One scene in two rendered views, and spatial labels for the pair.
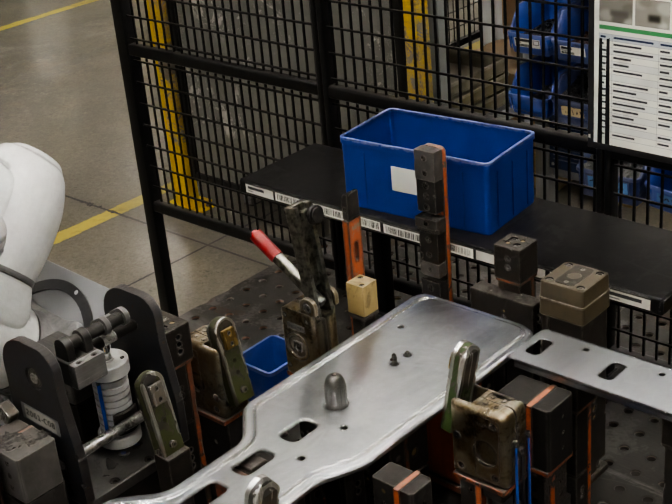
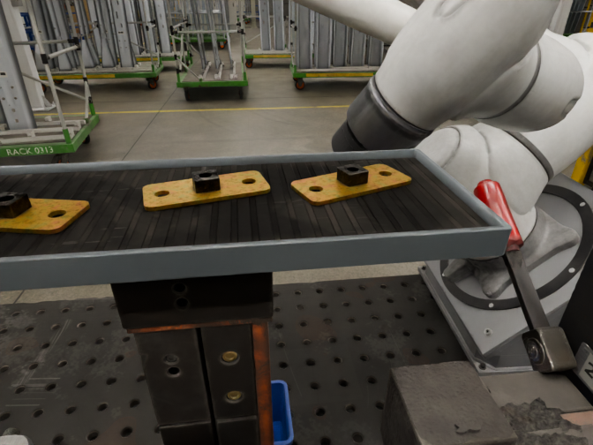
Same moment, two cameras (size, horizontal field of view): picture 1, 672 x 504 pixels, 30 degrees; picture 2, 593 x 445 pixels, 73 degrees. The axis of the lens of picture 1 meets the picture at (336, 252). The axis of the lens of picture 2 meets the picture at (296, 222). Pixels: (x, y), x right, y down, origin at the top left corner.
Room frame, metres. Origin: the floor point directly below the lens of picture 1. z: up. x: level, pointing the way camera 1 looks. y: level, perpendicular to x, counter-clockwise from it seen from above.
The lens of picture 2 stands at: (1.14, 0.45, 1.28)
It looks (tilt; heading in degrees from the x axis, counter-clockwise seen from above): 29 degrees down; 39
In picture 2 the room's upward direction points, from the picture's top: straight up
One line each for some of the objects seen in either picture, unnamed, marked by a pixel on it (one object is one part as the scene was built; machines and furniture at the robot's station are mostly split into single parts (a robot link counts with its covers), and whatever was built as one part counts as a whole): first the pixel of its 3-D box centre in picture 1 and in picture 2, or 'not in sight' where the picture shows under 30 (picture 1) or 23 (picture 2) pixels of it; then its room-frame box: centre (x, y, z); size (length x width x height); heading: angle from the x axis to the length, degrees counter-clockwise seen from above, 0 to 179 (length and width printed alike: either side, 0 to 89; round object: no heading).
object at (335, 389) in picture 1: (335, 393); not in sight; (1.46, 0.02, 1.02); 0.03 x 0.03 x 0.07
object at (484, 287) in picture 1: (508, 374); not in sight; (1.73, -0.26, 0.85); 0.12 x 0.03 x 0.30; 46
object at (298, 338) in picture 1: (317, 401); not in sight; (1.67, 0.05, 0.88); 0.07 x 0.06 x 0.35; 46
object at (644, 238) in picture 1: (461, 216); not in sight; (2.00, -0.23, 1.02); 0.90 x 0.22 x 0.03; 46
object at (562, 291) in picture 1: (574, 377); not in sight; (1.66, -0.35, 0.88); 0.08 x 0.08 x 0.36; 46
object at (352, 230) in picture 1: (360, 335); not in sight; (1.73, -0.03, 0.95); 0.03 x 0.01 x 0.50; 136
